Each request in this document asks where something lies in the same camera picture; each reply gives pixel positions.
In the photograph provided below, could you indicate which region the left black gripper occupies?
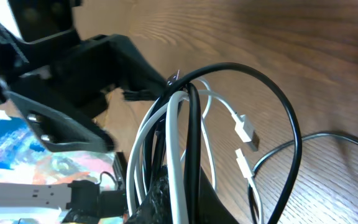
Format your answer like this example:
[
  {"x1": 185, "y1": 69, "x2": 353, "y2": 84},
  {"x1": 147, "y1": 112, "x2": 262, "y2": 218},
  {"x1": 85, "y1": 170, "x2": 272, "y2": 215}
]
[{"x1": 0, "y1": 0, "x2": 127, "y2": 154}]

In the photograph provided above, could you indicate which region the white USB cable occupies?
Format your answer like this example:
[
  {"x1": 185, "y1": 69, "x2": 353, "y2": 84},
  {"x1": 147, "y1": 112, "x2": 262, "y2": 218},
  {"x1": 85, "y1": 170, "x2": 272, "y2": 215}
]
[{"x1": 126, "y1": 77, "x2": 264, "y2": 224}]

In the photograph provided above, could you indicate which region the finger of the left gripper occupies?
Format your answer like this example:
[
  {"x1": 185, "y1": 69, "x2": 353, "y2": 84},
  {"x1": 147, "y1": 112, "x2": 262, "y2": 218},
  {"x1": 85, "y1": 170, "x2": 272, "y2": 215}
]
[{"x1": 109, "y1": 34, "x2": 167, "y2": 101}]

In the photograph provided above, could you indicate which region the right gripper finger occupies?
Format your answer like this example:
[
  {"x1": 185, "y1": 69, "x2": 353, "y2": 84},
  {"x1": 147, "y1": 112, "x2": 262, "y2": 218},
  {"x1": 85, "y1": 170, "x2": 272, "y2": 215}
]
[{"x1": 129, "y1": 166, "x2": 237, "y2": 224}]

